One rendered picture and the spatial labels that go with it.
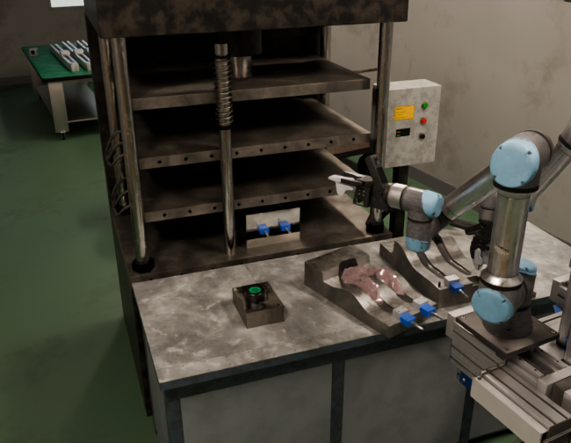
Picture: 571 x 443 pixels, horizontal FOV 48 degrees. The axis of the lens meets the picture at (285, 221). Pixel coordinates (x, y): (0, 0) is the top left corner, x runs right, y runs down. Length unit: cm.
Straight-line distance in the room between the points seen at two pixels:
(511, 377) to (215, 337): 104
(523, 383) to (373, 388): 79
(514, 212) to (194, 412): 132
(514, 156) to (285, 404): 132
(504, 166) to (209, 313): 133
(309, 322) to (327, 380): 23
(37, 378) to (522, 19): 397
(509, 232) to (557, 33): 319
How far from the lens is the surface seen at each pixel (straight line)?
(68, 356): 385
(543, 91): 497
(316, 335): 241
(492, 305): 188
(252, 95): 285
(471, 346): 220
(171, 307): 261
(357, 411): 270
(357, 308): 249
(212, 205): 293
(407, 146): 329
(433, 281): 262
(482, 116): 542
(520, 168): 171
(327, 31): 356
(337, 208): 349
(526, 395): 201
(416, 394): 280
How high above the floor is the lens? 217
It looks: 25 degrees down
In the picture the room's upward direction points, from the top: straight up
